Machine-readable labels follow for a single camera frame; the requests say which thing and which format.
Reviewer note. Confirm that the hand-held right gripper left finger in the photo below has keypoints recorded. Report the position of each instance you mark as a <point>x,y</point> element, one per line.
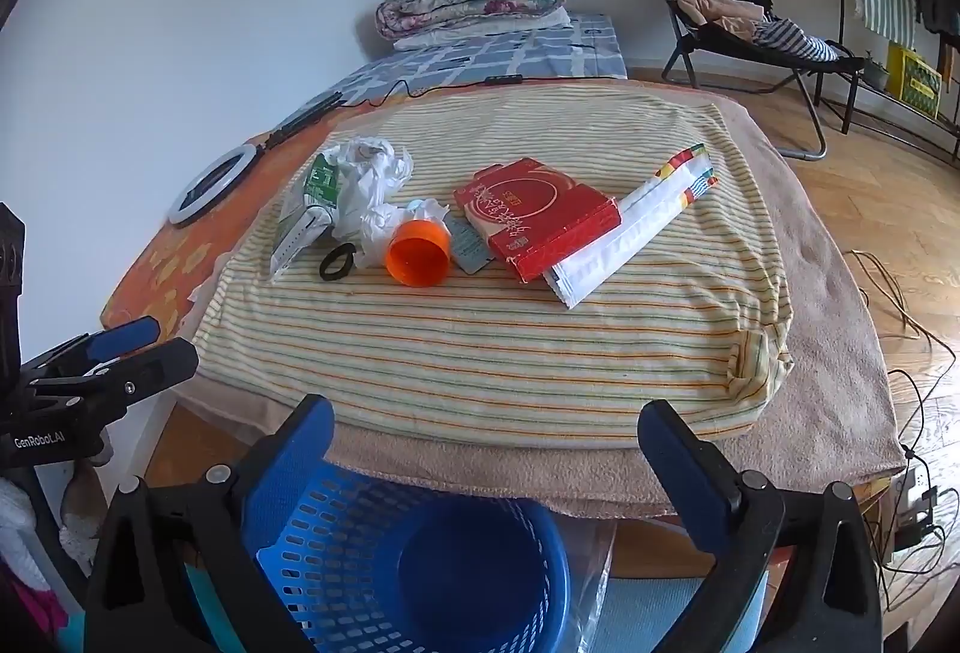
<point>296,458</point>

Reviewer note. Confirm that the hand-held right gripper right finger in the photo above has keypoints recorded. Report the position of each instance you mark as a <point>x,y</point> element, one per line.
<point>679,465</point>

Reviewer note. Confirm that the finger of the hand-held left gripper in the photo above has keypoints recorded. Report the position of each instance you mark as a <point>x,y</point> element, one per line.
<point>157,368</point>
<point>124,337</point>

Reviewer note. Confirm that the green white carton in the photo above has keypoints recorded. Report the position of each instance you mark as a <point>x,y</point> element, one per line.
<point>300,233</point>

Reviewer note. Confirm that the blue plastic mesh basket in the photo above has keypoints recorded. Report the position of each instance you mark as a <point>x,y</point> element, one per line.
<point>465,578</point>

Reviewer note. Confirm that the white packet colourful edge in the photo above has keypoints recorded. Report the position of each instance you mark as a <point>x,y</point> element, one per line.
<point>622,233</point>

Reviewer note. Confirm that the orange plastic cup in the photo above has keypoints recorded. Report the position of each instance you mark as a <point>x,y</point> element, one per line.
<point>416,248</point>

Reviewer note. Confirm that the grey green packet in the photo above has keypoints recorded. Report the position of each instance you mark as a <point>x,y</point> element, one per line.
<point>469,248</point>

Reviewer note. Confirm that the small white paper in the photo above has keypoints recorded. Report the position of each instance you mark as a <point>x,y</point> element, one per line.
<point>427,209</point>

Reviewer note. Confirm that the white plastic bags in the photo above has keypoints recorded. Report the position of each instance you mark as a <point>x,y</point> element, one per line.
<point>367,181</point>

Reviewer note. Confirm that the red cardboard box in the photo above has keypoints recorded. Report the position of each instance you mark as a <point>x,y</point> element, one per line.
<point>540,211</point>

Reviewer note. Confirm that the beige plush toy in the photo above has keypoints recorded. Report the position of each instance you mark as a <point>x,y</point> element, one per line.
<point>82,510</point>

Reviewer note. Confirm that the white plush toy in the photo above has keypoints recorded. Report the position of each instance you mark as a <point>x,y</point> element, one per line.
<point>19,533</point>

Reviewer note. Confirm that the orange printed cover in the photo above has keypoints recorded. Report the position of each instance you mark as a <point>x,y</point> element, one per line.
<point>187,248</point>

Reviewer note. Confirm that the clear plastic bag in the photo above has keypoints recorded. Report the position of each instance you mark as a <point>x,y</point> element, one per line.
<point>589,585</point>

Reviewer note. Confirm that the pink cloth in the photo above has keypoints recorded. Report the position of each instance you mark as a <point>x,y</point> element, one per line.
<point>30,623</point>

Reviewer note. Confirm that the beige towel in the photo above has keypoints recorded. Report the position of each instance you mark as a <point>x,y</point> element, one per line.
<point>825,323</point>

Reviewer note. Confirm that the black power adapter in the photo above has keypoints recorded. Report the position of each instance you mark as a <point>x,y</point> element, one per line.
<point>919,514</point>

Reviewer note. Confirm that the blue patterned bed sheet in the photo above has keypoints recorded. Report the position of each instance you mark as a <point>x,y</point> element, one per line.
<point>525,57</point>

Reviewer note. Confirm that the grey striped garment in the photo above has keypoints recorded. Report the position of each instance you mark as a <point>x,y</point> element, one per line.
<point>795,42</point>

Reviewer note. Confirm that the yellow crate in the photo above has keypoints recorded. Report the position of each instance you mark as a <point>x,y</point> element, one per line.
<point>911,79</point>

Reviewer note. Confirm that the pink beige clothes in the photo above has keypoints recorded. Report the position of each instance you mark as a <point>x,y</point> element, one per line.
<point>712,8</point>

